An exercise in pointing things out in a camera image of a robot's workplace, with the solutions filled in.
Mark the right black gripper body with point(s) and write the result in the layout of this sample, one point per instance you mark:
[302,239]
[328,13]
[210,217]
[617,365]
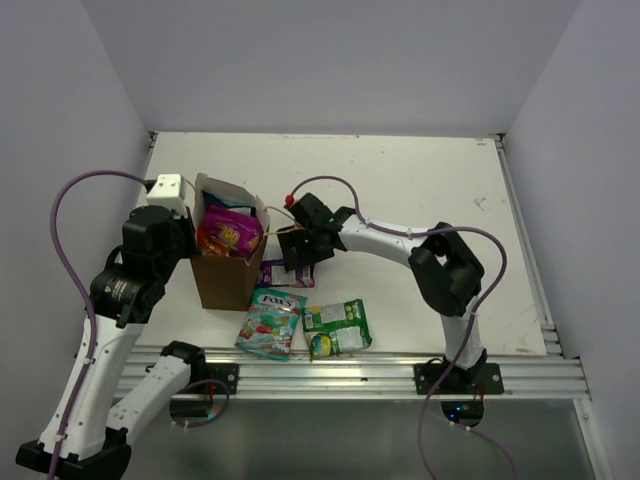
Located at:
[309,249]

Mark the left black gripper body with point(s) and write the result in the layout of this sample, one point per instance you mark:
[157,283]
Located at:
[184,243]

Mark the red snack packet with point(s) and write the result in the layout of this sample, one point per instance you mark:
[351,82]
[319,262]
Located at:
[220,241]

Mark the purple white snack packet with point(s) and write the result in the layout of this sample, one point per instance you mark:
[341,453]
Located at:
[272,273]

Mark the purple grape candy bag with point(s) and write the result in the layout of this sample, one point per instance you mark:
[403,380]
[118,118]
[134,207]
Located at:
[248,229]

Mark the brown paper bag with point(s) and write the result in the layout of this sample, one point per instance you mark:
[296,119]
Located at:
[227,283]

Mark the green snack packet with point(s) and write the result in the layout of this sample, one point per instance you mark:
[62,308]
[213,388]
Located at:
[336,329]

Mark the teal Fox's candy bag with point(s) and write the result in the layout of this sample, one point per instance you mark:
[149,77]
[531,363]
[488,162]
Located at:
[270,323]

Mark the blue Kettle chips bag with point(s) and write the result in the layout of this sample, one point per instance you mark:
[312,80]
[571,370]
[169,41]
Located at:
[211,200]

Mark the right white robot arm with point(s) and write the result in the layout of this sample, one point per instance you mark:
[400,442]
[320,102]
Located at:
[447,273]

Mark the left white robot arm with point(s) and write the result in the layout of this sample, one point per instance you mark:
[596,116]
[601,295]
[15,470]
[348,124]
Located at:
[91,435]

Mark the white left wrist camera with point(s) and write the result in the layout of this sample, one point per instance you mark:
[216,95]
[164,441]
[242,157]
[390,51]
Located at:
[169,192]

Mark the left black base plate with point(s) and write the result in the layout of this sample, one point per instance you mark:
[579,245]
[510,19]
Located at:
[227,373]

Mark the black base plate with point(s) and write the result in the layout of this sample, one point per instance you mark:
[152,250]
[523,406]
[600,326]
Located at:
[227,373]
[482,378]

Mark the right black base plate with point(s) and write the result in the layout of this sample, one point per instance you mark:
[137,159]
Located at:
[482,378]

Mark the aluminium rail frame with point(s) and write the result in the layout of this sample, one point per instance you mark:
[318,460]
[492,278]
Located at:
[409,180]

